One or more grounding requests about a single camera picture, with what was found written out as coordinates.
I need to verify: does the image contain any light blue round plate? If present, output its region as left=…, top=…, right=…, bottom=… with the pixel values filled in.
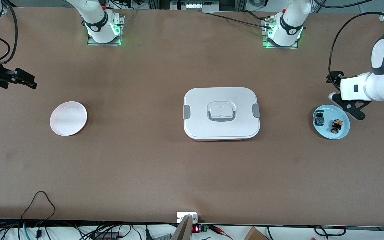
left=313, top=104, right=350, bottom=140

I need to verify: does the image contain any pink round plate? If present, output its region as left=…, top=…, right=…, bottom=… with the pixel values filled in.
left=50, top=101, right=88, bottom=136

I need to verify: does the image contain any white lidded lunch box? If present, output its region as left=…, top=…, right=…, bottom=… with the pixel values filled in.
left=183, top=87, right=261, bottom=141

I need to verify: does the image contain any brown cardboard box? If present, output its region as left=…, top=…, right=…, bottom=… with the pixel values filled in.
left=244, top=227, right=270, bottom=240

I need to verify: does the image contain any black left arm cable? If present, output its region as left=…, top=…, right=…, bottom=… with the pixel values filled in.
left=328, top=12, right=384, bottom=75

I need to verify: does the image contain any black left camera mount bracket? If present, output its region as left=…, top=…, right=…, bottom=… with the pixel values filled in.
left=332, top=93, right=373, bottom=120

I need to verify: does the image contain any green push-button switch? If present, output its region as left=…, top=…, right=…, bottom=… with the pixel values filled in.
left=314, top=110, right=326, bottom=126

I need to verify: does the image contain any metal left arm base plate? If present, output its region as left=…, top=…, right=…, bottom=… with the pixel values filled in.
left=262, top=18, right=298, bottom=49

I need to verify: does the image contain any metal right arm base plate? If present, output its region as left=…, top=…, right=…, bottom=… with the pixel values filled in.
left=87, top=14, right=125, bottom=46

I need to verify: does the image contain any long black looped cable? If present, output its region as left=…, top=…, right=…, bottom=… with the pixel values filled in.
left=20, top=191, right=56, bottom=230

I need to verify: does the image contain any black power cable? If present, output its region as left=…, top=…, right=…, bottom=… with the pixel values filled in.
left=209, top=12, right=272, bottom=29

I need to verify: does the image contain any thin black cable loop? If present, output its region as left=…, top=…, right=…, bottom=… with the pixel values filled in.
left=314, top=226, right=346, bottom=236

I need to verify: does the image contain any white device on aluminium frame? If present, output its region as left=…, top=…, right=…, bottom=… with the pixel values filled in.
left=169, top=0, right=220, bottom=13

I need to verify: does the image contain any black network switch box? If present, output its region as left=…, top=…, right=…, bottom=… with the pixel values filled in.
left=92, top=233, right=120, bottom=240

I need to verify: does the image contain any red wire pair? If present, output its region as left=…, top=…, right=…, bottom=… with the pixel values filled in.
left=210, top=225, right=233, bottom=240

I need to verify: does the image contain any white metal bracket block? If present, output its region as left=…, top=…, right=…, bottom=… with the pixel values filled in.
left=177, top=212, right=198, bottom=223

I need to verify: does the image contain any aluminium camera post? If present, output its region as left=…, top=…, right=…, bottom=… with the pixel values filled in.
left=171, top=215, right=193, bottom=240

